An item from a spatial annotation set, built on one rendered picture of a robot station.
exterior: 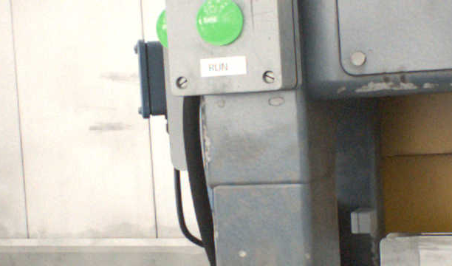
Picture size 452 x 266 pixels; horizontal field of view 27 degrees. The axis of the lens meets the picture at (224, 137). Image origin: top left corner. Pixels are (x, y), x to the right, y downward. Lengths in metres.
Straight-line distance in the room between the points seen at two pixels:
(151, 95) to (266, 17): 0.53
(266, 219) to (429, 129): 0.26
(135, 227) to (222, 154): 5.87
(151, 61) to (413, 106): 0.36
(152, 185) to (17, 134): 1.09
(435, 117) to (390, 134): 0.04
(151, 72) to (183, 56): 0.50
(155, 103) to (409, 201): 0.34
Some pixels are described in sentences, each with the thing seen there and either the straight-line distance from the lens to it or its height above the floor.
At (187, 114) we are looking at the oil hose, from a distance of 0.68.
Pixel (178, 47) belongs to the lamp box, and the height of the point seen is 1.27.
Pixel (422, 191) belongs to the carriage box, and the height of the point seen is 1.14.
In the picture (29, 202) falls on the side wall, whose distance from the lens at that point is 6.89.
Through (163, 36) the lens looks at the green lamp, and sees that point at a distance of 0.63.
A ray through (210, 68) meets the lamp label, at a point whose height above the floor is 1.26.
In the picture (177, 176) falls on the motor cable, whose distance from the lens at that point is 1.16.
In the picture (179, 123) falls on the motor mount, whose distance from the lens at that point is 1.09.
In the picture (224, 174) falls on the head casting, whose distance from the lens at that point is 0.65.
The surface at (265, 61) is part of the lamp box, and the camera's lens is 0.59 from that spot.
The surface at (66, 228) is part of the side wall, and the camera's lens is 6.77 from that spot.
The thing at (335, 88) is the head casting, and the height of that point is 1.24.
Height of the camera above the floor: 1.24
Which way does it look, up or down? 3 degrees down
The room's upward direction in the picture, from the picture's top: 4 degrees counter-clockwise
